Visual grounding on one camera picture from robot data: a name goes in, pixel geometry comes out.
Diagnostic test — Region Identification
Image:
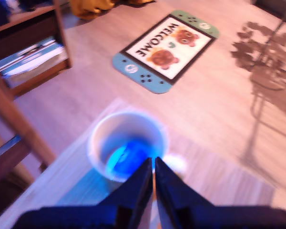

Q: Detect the white mug green cartoon print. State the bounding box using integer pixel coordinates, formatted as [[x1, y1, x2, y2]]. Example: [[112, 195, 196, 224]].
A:
[[87, 108, 189, 184]]

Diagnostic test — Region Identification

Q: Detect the blue coffee capsule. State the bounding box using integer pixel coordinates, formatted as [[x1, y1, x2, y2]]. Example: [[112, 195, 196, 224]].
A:
[[106, 140, 158, 179]]

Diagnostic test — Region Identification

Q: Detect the wooden chair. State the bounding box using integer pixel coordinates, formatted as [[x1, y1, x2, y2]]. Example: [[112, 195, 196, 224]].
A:
[[0, 57, 57, 189]]

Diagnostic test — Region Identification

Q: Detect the wooden bookshelf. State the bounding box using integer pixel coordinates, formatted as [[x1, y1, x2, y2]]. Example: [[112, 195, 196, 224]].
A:
[[0, 0, 72, 97]]

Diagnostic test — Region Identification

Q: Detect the welcome doormat game console print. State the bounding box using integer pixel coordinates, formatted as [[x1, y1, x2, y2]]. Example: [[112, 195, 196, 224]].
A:
[[112, 9, 221, 94]]

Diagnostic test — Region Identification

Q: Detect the orange curtain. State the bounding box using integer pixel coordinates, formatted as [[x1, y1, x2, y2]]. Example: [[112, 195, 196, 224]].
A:
[[69, 0, 157, 20]]

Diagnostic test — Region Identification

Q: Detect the stack of books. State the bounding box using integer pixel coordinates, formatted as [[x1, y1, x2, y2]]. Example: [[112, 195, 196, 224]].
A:
[[0, 35, 69, 89]]

